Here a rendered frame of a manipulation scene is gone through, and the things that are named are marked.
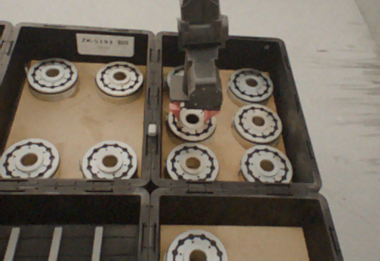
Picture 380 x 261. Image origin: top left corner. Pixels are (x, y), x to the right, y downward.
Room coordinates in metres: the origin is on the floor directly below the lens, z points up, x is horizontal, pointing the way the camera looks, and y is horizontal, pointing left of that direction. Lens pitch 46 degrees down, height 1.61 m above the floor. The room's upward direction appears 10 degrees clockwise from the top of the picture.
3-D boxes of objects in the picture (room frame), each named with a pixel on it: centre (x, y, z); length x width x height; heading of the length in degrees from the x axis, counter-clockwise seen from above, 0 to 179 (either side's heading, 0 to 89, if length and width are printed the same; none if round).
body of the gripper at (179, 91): (0.60, 0.00, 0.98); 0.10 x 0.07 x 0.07; 99
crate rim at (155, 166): (0.62, -0.07, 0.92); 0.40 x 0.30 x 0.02; 9
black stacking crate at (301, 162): (0.62, -0.07, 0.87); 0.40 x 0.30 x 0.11; 9
